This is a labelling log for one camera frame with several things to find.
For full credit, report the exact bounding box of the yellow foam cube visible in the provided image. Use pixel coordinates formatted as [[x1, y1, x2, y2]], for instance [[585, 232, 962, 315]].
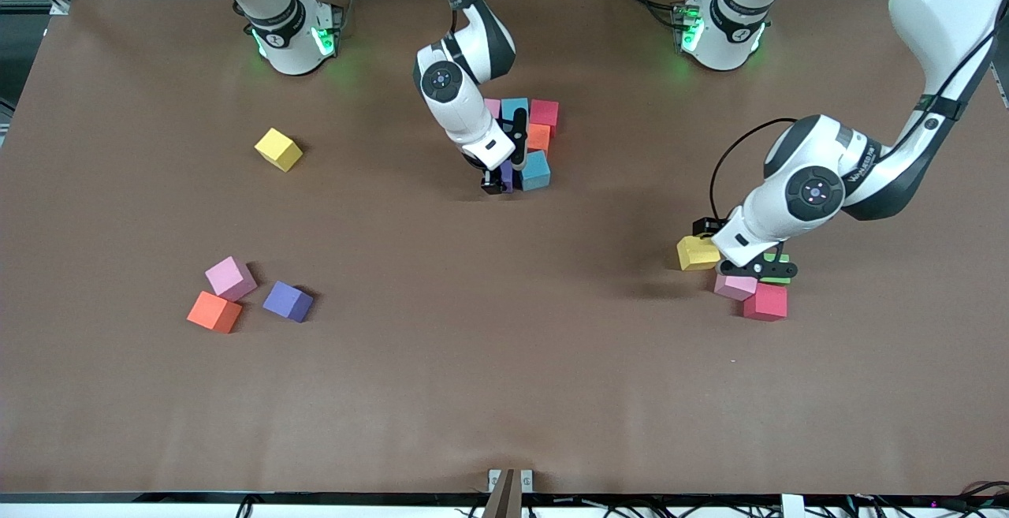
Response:
[[254, 127, 304, 173], [676, 235, 722, 271]]

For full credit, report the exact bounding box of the red foam cube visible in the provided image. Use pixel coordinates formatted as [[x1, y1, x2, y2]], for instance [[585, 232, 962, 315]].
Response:
[[530, 99, 560, 137], [742, 282, 789, 322]]

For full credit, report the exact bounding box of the brown table cover sheet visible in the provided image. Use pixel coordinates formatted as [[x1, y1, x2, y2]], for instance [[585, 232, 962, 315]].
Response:
[[0, 0, 1009, 497]]

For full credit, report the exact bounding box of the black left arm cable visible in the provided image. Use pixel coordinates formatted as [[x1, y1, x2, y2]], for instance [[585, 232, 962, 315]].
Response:
[[709, 117, 799, 223]]

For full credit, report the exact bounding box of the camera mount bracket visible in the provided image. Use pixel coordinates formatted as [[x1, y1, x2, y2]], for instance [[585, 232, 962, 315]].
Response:
[[482, 468, 534, 518]]

